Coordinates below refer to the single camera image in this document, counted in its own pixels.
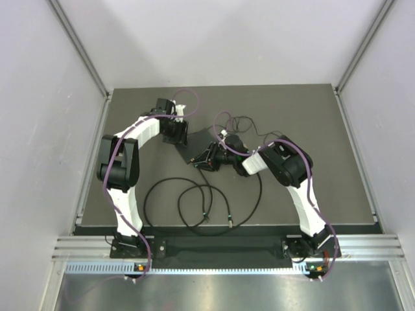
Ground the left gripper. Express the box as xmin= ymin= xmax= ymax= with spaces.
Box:
xmin=162 ymin=118 xmax=189 ymax=147

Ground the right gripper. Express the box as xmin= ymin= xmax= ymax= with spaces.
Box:
xmin=193 ymin=143 xmax=237 ymax=172

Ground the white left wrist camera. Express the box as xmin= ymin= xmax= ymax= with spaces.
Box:
xmin=172 ymin=100 xmax=186 ymax=122

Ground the slotted grey cable duct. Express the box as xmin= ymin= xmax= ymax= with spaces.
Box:
xmin=65 ymin=261 xmax=324 ymax=276

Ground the aluminium front frame rail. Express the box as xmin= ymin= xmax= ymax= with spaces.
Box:
xmin=52 ymin=235 xmax=405 ymax=261

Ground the dark grey network switch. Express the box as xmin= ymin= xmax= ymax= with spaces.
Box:
xmin=175 ymin=128 xmax=215 ymax=164

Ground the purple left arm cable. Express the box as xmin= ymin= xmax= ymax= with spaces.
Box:
xmin=63 ymin=89 xmax=200 ymax=305

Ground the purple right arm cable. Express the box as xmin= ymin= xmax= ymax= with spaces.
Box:
xmin=213 ymin=110 xmax=340 ymax=281

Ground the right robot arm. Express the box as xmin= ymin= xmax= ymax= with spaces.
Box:
xmin=190 ymin=135 xmax=339 ymax=258

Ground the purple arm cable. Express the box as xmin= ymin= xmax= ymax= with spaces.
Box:
xmin=63 ymin=89 xmax=200 ymax=305
xmin=213 ymin=110 xmax=340 ymax=281

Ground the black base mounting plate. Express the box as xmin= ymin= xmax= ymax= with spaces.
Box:
xmin=110 ymin=235 xmax=343 ymax=270

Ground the thin black power cable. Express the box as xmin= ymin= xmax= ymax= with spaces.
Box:
xmin=225 ymin=115 xmax=286 ymax=143

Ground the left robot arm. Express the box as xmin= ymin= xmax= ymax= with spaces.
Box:
xmin=97 ymin=98 xmax=188 ymax=258

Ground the black ethernet cable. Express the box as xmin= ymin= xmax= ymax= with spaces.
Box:
xmin=143 ymin=165 xmax=213 ymax=231
xmin=177 ymin=173 xmax=263 ymax=236

